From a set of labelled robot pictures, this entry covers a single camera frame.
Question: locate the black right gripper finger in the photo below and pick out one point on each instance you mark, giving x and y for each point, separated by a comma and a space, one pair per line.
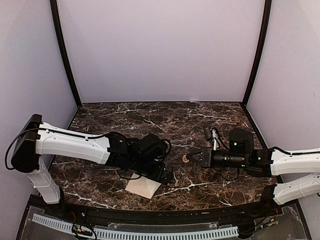
197, 161
198, 154

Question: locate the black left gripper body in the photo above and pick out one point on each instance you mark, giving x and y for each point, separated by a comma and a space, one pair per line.
156, 175

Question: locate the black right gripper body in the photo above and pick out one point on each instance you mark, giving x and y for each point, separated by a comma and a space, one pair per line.
207, 157

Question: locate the round brown seal sticker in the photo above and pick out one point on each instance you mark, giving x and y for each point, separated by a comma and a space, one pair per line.
184, 159

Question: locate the pink envelope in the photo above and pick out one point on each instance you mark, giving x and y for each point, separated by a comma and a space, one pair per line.
143, 186

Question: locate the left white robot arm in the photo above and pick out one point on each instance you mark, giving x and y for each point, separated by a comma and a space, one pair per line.
145, 157

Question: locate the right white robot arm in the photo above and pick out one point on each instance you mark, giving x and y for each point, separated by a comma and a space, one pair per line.
262, 163

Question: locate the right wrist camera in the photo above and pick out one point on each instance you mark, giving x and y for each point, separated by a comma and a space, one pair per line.
212, 135

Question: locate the black front table rail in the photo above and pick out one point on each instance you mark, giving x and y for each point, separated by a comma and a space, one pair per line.
239, 214

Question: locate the white slotted cable duct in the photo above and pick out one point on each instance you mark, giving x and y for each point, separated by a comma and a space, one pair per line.
121, 231

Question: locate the black right frame post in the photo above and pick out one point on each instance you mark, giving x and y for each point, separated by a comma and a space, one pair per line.
258, 52

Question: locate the black frame post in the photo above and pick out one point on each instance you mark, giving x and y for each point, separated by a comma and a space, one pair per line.
63, 52
258, 52

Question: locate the black left frame post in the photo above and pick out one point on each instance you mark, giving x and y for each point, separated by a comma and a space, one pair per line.
63, 52

